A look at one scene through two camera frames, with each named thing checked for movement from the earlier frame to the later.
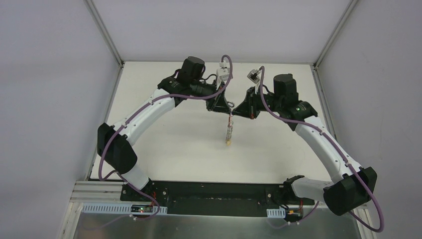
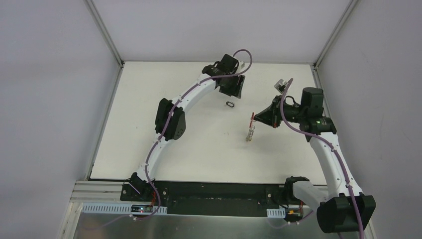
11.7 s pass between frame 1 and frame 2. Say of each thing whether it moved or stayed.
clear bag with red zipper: moved
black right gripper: moved
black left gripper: moved
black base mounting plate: stayed
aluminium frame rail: stayed
